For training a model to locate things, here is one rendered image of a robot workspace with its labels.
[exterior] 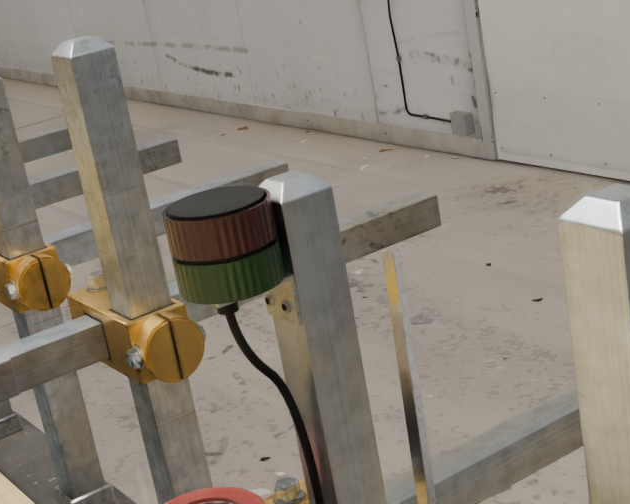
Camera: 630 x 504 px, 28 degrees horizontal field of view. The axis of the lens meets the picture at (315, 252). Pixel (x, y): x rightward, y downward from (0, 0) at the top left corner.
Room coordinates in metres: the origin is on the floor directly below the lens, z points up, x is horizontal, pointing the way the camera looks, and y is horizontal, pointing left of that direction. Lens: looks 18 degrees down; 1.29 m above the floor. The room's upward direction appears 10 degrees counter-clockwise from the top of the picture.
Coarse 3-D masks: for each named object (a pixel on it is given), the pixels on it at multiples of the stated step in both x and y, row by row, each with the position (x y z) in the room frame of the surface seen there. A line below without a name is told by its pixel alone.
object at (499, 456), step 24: (552, 408) 0.83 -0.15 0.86; (576, 408) 0.82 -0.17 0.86; (504, 432) 0.80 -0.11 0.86; (528, 432) 0.80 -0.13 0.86; (552, 432) 0.81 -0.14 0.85; (576, 432) 0.82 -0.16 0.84; (456, 456) 0.78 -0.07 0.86; (480, 456) 0.78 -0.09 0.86; (504, 456) 0.78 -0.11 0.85; (528, 456) 0.79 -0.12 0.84; (552, 456) 0.80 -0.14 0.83; (408, 480) 0.76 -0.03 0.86; (456, 480) 0.76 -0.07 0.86; (480, 480) 0.77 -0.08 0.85; (504, 480) 0.78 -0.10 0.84
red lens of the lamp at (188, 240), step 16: (256, 208) 0.64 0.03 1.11; (272, 208) 0.66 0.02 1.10; (176, 224) 0.64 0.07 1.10; (192, 224) 0.63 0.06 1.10; (208, 224) 0.63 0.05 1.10; (224, 224) 0.63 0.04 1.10; (240, 224) 0.63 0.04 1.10; (256, 224) 0.64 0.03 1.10; (272, 224) 0.65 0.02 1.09; (176, 240) 0.64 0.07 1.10; (192, 240) 0.63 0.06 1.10; (208, 240) 0.63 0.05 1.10; (224, 240) 0.63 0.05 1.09; (240, 240) 0.63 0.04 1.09; (256, 240) 0.64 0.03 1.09; (176, 256) 0.64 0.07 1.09; (192, 256) 0.63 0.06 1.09; (208, 256) 0.63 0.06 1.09; (224, 256) 0.63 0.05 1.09
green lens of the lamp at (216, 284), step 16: (256, 256) 0.64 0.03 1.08; (272, 256) 0.64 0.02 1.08; (176, 272) 0.65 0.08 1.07; (192, 272) 0.64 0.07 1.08; (208, 272) 0.63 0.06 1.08; (224, 272) 0.63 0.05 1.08; (240, 272) 0.63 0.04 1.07; (256, 272) 0.63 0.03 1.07; (272, 272) 0.64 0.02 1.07; (192, 288) 0.64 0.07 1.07; (208, 288) 0.63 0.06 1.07; (224, 288) 0.63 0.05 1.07; (240, 288) 0.63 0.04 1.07; (256, 288) 0.63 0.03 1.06; (272, 288) 0.64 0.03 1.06; (208, 304) 0.63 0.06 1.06
